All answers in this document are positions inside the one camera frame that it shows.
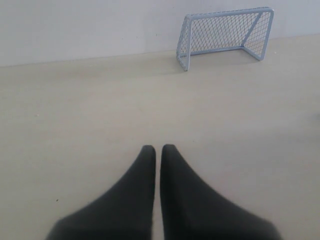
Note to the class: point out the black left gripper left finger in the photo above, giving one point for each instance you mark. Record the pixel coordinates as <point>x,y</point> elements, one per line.
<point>124,212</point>

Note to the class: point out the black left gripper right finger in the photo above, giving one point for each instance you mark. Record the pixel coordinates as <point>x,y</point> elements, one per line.
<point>192,210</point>

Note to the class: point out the white miniature soccer goal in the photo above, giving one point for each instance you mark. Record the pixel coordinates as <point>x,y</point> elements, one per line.
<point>205,33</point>

